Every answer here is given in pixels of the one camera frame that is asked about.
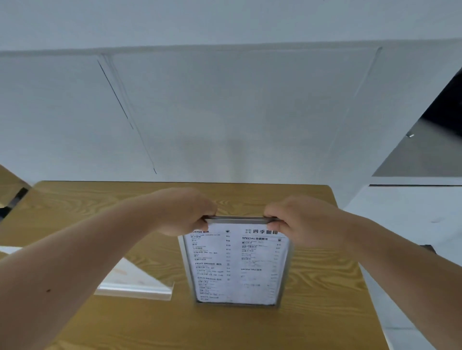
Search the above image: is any person's left hand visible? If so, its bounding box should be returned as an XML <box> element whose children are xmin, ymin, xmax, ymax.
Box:
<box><xmin>155</xmin><ymin>187</ymin><xmax>218</xmax><ymax>237</ymax></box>

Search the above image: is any person's right hand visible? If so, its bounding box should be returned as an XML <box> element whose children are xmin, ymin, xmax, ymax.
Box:
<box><xmin>264</xmin><ymin>196</ymin><xmax>349</xmax><ymax>250</ymax></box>

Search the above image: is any clear acrylic menu holder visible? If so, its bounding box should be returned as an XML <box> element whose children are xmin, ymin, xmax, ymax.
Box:
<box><xmin>178</xmin><ymin>216</ymin><xmax>294</xmax><ymax>308</ymax></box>

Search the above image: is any person's right forearm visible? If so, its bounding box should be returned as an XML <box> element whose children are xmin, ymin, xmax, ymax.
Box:
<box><xmin>341</xmin><ymin>210</ymin><xmax>462</xmax><ymax>350</ymax></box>

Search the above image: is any person's left forearm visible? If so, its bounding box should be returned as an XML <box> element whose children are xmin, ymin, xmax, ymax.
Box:
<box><xmin>0</xmin><ymin>193</ymin><xmax>162</xmax><ymax>350</ymax></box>

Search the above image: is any white printed menu sheet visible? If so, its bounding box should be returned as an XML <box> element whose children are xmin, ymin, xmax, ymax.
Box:
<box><xmin>183</xmin><ymin>224</ymin><xmax>290</xmax><ymax>306</ymax></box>

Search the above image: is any clear acrylic sign stand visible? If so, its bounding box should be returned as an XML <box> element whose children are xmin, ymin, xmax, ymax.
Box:
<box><xmin>94</xmin><ymin>256</ymin><xmax>174</xmax><ymax>301</ymax></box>

